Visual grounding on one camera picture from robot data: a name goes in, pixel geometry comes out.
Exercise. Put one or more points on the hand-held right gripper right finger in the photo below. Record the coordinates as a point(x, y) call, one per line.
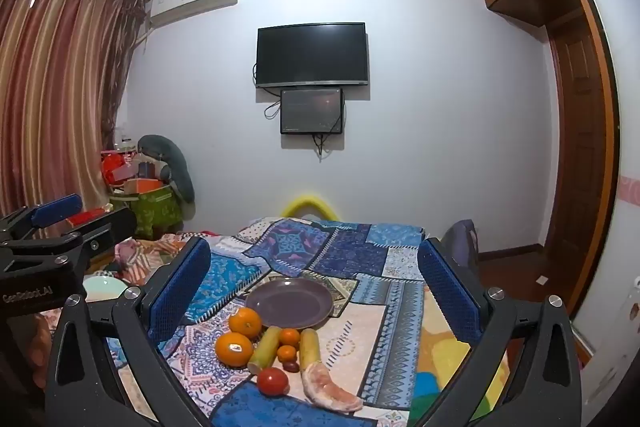
point(450, 294)

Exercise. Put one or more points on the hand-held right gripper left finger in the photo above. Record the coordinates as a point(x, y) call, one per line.
point(177, 292)

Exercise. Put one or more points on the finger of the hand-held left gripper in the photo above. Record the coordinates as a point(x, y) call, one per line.
point(112, 227)
point(55, 208)

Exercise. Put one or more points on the large orange with sticker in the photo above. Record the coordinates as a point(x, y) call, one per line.
point(234, 349)

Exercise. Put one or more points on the sugarcane piece with brown end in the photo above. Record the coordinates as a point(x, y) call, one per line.
point(265, 348)

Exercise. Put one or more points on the purple plate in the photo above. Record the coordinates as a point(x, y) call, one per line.
point(290, 304)

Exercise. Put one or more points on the red tomato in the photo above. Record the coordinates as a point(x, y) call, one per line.
point(272, 381)

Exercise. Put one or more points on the green sugarcane piece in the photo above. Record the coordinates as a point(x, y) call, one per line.
point(309, 347)

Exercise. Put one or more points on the peeled pink pomelo segment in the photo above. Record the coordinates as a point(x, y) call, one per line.
point(325, 389)

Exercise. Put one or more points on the orange patterned cloth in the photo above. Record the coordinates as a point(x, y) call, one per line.
point(145, 257)

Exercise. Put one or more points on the green box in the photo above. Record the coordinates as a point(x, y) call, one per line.
point(155, 209)

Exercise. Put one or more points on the orange box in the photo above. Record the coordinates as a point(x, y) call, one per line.
point(145, 185)

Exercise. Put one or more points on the dark purple cloth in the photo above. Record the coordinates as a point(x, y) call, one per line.
point(462, 239)

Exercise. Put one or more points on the red gift boxes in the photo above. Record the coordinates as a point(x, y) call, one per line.
point(114, 167)

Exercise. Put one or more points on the light green bowl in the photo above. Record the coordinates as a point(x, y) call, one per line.
point(102, 291)

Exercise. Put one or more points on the yellow cartoon blanket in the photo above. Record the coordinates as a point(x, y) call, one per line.
point(445, 367)

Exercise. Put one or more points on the grey plush toy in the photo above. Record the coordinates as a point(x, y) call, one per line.
point(170, 157)

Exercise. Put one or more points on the blue patchwork blanket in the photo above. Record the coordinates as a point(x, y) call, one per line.
point(350, 257)

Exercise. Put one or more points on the striped brown curtain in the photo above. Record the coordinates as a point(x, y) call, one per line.
point(55, 97)

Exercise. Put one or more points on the small tangerine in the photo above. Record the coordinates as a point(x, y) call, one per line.
point(286, 353)
point(289, 337)

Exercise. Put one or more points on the small red-brown date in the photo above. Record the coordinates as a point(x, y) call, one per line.
point(290, 366)

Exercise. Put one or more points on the yellow foam tube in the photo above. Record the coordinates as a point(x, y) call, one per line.
point(310, 201)

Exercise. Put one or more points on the white fridge with magnets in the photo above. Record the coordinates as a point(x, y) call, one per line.
point(620, 347)

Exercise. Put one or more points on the brown wooden door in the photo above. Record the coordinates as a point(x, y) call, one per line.
point(575, 132)

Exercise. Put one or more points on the pink sticker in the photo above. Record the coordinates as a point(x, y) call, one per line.
point(631, 188)

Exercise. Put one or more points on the white sliding wardrobe door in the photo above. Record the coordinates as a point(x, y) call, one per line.
point(605, 107)

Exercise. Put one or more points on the small black wall monitor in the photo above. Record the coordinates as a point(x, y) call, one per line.
point(311, 111)

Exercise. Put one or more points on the black wall television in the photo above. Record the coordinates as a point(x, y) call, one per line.
point(312, 54)

